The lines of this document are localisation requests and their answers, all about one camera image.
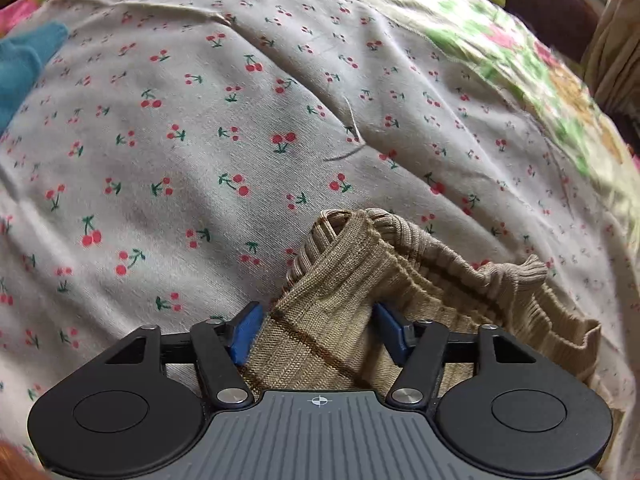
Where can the beige striped ribbed sweater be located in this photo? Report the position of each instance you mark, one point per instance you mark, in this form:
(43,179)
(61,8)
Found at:
(330,280)

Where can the white cherry-print bed sheet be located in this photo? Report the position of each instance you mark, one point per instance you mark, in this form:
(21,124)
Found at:
(200,110)

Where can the purple headboard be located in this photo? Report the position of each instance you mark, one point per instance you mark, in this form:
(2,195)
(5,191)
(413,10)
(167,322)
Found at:
(550,0)

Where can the teal cloth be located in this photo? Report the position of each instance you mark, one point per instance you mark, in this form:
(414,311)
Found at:
(20,70)

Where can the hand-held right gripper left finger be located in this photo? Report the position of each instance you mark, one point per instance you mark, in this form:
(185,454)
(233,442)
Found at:
(247,332)

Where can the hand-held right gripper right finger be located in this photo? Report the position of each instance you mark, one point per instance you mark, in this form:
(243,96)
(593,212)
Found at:
(387,330)

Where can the orange fuzzy cloth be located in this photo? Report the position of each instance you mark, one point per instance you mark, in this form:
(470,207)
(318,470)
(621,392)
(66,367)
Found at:
(15,462)

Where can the pink green floral sheet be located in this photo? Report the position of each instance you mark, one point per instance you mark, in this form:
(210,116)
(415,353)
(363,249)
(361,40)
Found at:
(500,40)

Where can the beige curtain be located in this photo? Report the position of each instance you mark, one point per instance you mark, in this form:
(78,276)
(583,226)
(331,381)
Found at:
(615,50)

